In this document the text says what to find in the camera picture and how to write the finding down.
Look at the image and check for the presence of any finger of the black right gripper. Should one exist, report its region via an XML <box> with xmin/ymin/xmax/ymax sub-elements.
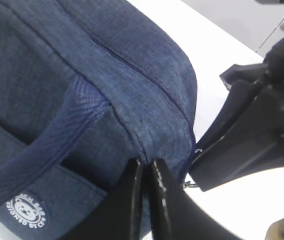
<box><xmin>189</xmin><ymin>87</ymin><xmax>284</xmax><ymax>191</ymax></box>

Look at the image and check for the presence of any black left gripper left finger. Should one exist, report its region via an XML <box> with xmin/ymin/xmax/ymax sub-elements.
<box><xmin>61</xmin><ymin>158</ymin><xmax>144</xmax><ymax>240</ymax></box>

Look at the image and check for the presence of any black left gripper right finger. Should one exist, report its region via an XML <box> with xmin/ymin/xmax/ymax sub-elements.
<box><xmin>149</xmin><ymin>159</ymin><xmax>239</xmax><ymax>240</ymax></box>

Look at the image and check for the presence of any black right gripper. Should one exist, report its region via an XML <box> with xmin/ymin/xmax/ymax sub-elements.
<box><xmin>197</xmin><ymin>38</ymin><xmax>284</xmax><ymax>150</ymax></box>

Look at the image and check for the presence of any dark navy fabric lunch bag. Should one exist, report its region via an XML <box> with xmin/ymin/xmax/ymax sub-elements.
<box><xmin>0</xmin><ymin>0</ymin><xmax>197</xmax><ymax>240</ymax></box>

